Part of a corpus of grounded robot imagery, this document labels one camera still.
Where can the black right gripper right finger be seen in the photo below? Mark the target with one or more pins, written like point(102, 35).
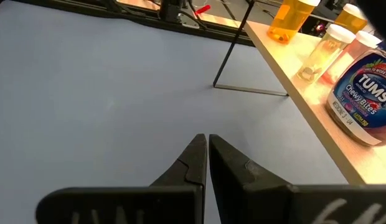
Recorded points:
point(236, 180)

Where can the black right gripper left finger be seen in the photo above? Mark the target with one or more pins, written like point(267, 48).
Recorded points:
point(186, 174)

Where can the blue Tums bottle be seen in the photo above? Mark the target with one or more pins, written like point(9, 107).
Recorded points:
point(364, 102)

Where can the small clear yellow pill bottle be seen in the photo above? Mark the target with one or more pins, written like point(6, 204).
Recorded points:
point(323, 53)

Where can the small pink pill bottle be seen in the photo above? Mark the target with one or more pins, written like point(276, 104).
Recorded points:
point(351, 57)

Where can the large orange pill bottle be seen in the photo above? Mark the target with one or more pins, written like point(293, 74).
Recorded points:
point(289, 18)

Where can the small orange pill bottle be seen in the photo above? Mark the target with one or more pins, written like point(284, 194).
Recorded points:
point(350, 20)

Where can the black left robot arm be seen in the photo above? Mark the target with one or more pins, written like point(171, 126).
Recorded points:
point(169, 9)

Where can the wooden shelf black metal legs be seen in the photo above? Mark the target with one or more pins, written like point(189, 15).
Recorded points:
point(311, 96)

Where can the blue-grey table mat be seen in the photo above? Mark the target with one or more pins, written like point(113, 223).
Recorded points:
point(87, 93)

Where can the black aluminium rig frame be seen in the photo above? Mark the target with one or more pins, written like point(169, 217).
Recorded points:
point(140, 17)

